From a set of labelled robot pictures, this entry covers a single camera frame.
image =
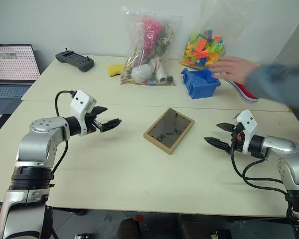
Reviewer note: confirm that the blue plastic bin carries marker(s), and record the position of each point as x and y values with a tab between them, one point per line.
201	87

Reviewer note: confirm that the open laptop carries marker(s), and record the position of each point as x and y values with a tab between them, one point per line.
12	64

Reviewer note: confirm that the wooden picture frame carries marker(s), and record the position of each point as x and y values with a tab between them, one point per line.
168	130

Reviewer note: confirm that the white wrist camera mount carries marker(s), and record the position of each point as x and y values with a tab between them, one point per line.
82	103
248	124

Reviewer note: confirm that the bag of colourful building blocks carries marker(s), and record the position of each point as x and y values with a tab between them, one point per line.
204	49

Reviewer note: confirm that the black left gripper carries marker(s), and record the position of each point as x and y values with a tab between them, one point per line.
91	124

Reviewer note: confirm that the yellow sponge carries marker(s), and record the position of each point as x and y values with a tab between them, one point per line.
113	70

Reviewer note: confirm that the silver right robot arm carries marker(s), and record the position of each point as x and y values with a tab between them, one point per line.
286	149

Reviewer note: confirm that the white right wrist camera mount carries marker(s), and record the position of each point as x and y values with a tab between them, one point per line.
248	124

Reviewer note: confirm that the black handheld controller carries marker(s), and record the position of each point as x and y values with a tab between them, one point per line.
74	59

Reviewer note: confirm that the dark brown rounded shape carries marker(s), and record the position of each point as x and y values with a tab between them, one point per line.
129	229

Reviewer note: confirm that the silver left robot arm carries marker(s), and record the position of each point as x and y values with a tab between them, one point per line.
37	147

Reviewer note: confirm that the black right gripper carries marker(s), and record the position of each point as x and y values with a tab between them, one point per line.
238	142

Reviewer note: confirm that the person's bare hand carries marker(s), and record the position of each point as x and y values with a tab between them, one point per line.
235	68

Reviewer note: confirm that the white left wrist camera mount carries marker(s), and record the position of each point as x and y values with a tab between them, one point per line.
82	103

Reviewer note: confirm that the clear bag of mixed items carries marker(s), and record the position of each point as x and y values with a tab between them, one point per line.
149	49

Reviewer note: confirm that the person's grey sleeved forearm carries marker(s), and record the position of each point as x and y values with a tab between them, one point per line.
279	82

